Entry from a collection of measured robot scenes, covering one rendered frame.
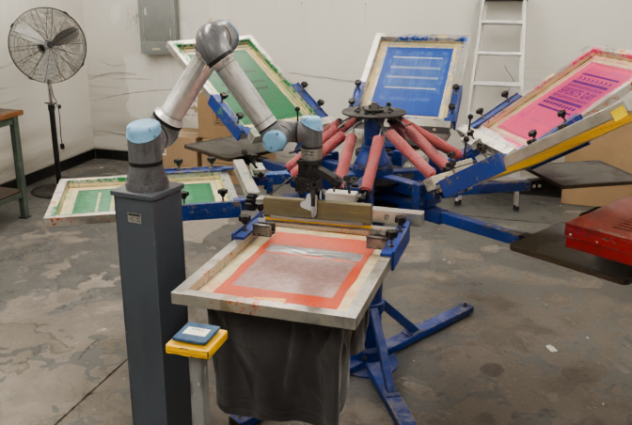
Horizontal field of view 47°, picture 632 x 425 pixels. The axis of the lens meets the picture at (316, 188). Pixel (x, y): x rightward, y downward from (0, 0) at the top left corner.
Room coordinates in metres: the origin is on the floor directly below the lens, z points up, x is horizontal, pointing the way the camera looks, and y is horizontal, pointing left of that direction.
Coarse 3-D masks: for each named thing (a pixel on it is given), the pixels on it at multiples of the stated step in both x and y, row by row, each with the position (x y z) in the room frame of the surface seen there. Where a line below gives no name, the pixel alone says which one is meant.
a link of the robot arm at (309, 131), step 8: (304, 120) 2.49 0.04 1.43; (312, 120) 2.48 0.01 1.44; (320, 120) 2.49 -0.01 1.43; (304, 128) 2.49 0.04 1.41; (312, 128) 2.48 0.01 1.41; (320, 128) 2.49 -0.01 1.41; (304, 136) 2.48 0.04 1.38; (312, 136) 2.48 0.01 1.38; (320, 136) 2.49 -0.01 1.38; (304, 144) 2.49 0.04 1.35; (312, 144) 2.48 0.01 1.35; (320, 144) 2.49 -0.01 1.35
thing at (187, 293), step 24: (240, 240) 2.50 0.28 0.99; (216, 264) 2.28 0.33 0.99; (384, 264) 2.27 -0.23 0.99; (192, 288) 2.10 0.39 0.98; (360, 288) 2.08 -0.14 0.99; (240, 312) 1.98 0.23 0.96; (264, 312) 1.96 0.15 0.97; (288, 312) 1.93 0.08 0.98; (312, 312) 1.91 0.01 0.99; (336, 312) 1.91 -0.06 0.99; (360, 312) 1.93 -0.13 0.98
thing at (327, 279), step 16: (336, 240) 2.59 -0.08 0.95; (352, 240) 2.59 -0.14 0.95; (368, 256) 2.43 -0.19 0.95; (304, 272) 2.28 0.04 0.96; (320, 272) 2.28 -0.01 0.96; (336, 272) 2.28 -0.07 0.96; (352, 272) 2.29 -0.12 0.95; (288, 288) 2.16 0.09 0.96; (304, 288) 2.16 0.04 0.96; (320, 288) 2.16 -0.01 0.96; (336, 288) 2.16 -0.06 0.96; (304, 304) 2.04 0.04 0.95; (320, 304) 2.04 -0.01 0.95; (336, 304) 2.04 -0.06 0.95
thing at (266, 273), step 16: (272, 240) 2.59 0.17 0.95; (288, 240) 2.59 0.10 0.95; (304, 240) 2.59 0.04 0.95; (320, 240) 2.59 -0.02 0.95; (256, 256) 2.43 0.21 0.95; (272, 256) 2.43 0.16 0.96; (288, 256) 2.43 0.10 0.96; (304, 256) 2.43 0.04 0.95; (240, 272) 2.29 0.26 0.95; (256, 272) 2.28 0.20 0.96; (272, 272) 2.28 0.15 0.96; (288, 272) 2.28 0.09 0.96; (224, 288) 2.16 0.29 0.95; (240, 288) 2.16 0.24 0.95; (256, 288) 2.16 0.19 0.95; (272, 288) 2.16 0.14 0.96
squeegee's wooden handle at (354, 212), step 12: (264, 204) 2.56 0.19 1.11; (276, 204) 2.54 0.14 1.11; (288, 204) 2.53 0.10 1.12; (324, 204) 2.48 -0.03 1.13; (336, 204) 2.47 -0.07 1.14; (348, 204) 2.46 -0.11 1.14; (360, 204) 2.45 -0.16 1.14; (300, 216) 2.51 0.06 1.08; (324, 216) 2.48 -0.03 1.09; (336, 216) 2.47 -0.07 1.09; (348, 216) 2.46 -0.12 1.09; (360, 216) 2.44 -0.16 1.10
